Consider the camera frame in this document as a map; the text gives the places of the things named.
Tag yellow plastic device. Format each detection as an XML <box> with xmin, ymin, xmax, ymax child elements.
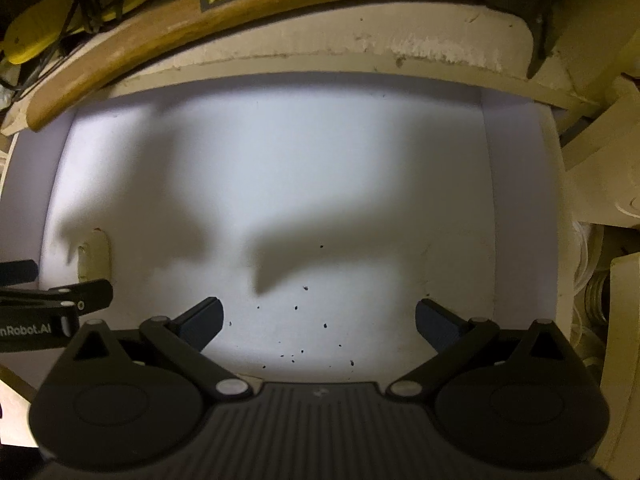
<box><xmin>1</xmin><ymin>0</ymin><xmax>119</xmax><ymax>65</ymax></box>

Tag white open drawer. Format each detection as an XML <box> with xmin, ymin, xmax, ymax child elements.
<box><xmin>1</xmin><ymin>2</ymin><xmax>573</xmax><ymax>384</ymax></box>

